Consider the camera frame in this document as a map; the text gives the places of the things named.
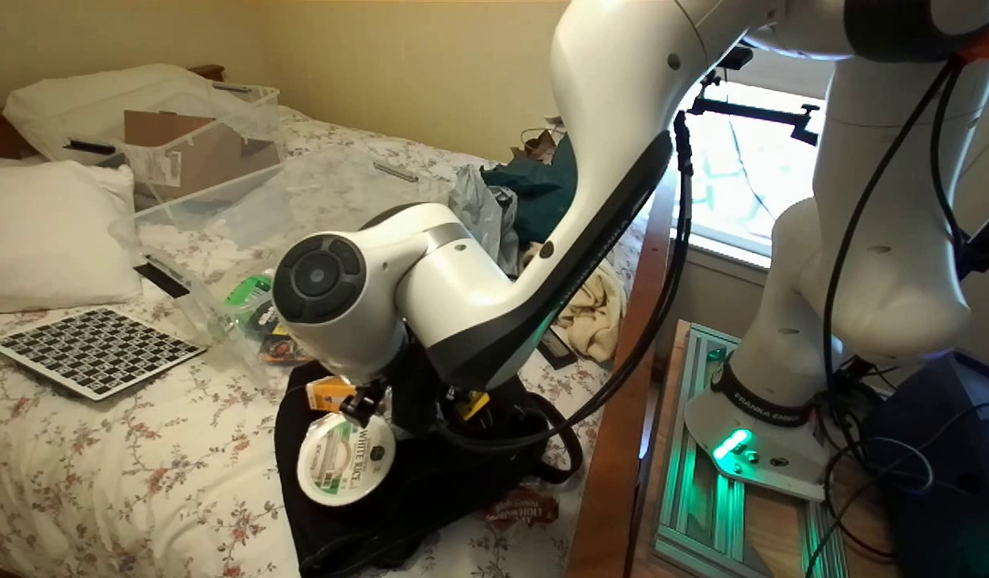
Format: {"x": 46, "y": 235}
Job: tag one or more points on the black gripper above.
{"x": 365, "y": 403}

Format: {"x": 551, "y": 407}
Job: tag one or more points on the white box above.
{"x": 343, "y": 464}

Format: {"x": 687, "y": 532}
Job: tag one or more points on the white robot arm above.
{"x": 624, "y": 66}

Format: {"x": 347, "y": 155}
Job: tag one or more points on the yellow Debrox box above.
{"x": 329, "y": 397}

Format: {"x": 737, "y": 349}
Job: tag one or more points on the orange box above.
{"x": 474, "y": 406}

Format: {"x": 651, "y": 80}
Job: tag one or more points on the clear plastic container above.
{"x": 209, "y": 315}

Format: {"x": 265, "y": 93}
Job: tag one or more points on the colourful printed package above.
{"x": 278, "y": 349}

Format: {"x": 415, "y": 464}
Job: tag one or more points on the black fabric bag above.
{"x": 432, "y": 503}

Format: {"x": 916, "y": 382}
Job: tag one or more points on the green white package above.
{"x": 248, "y": 293}

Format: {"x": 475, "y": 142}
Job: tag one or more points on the black flat remote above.
{"x": 160, "y": 280}

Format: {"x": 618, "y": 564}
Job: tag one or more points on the cream knitted cloth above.
{"x": 596, "y": 315}

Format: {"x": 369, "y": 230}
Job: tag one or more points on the teal cloth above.
{"x": 538, "y": 198}

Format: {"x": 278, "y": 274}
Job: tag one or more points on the black white checkerboard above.
{"x": 95, "y": 351}

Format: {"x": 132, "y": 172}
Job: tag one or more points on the clear bin with brown inside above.
{"x": 194, "y": 155}

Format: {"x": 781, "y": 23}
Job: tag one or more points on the white pillow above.
{"x": 49, "y": 235}

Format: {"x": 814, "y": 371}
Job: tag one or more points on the window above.
{"x": 745, "y": 182}

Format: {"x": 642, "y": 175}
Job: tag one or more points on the dark blue bag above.
{"x": 944, "y": 468}

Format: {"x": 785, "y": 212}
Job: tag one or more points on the wooden bed frame rail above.
{"x": 611, "y": 492}

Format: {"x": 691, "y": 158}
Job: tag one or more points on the aluminium rail frame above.
{"x": 691, "y": 503}

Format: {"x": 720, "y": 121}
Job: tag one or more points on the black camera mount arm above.
{"x": 752, "y": 109}

